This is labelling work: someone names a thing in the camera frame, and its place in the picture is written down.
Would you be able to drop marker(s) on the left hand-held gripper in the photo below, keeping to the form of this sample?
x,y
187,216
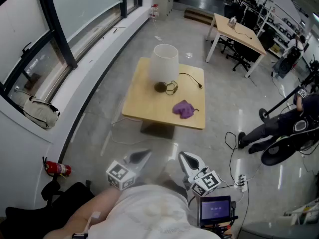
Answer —
x,y
120,175

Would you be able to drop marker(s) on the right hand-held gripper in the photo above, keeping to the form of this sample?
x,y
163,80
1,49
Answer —
x,y
205,182

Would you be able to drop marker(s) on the purple cloth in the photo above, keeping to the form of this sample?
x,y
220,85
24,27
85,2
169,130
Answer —
x,y
184,108

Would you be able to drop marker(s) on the white table lamp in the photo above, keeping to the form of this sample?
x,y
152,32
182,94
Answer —
x,y
163,66

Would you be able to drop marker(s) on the person's left forearm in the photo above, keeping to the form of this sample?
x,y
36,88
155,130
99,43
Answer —
x,y
87,208

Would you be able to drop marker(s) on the wooden desk with white legs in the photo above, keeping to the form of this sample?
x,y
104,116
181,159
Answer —
x,y
239,34

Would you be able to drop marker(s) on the small black monitor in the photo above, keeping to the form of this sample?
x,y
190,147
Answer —
x,y
215,209

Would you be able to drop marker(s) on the low wooden table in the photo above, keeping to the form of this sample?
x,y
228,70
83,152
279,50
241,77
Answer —
x,y
149,103

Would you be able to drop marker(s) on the white power strip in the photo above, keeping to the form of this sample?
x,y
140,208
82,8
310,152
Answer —
x,y
158,37
243,184

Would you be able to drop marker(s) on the person in white shirt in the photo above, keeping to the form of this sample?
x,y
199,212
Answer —
x,y
149,213

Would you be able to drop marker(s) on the red fire extinguisher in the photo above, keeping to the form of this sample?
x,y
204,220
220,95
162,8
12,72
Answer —
x,y
58,168

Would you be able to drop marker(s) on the black low chair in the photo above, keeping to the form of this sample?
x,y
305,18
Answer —
x,y
276,153

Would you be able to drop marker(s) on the black light stand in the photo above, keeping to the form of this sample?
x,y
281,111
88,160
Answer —
x,y
264,114

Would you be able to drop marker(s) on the beige backpack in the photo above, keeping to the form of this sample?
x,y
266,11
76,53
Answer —
x,y
40,112

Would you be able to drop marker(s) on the black bag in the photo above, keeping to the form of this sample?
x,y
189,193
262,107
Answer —
x,y
37,213

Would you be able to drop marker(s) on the white storage rack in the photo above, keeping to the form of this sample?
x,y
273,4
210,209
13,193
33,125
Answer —
x,y
306,210

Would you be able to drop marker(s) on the black office chair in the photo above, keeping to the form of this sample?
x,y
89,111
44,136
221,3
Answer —
x,y
245,51
225,42

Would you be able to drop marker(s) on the red-capped bottles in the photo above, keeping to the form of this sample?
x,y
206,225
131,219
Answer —
x,y
154,11

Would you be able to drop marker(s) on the silver kettle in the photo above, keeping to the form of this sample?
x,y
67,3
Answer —
x,y
232,22

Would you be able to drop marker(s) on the wooden step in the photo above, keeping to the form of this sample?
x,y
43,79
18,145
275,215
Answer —
x,y
197,15

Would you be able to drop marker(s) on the beige locker cabinet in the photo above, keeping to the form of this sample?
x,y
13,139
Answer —
x,y
162,1

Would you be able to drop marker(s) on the white shelving rack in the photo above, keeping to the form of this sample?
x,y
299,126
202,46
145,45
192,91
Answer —
x,y
274,26

